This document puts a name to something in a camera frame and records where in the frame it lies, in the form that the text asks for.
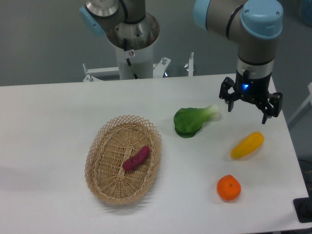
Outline white frame at right edge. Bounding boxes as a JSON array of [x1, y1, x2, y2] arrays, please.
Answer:
[[287, 83, 312, 128]]

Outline green bok choy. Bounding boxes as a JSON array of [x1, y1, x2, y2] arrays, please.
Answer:
[[173, 104, 220, 138]]

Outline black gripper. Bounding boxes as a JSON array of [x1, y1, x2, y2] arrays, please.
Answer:
[[219, 71, 283, 124]]

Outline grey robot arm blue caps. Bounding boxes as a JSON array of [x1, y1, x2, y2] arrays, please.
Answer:
[[79, 0, 283, 121]]

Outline woven wicker oval basket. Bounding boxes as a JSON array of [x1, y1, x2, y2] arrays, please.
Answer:
[[85, 115, 162, 205]]

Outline black cable on pedestal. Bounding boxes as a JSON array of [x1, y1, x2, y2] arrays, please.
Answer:
[[123, 39, 139, 80]]

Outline orange tangerine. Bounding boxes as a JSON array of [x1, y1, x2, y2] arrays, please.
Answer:
[[216, 175, 241, 201]]

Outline white metal base frame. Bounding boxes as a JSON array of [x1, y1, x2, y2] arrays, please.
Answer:
[[82, 52, 195, 82]]

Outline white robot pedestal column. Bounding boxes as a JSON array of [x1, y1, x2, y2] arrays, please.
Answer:
[[106, 13, 160, 72]]

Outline purple sweet potato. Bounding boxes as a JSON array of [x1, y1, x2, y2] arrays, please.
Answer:
[[122, 146, 150, 171]]

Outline black device at table edge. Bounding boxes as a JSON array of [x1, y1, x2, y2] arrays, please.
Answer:
[[293, 197, 312, 223]]

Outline yellow squash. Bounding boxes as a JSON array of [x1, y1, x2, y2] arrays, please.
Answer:
[[230, 132, 264, 159]]

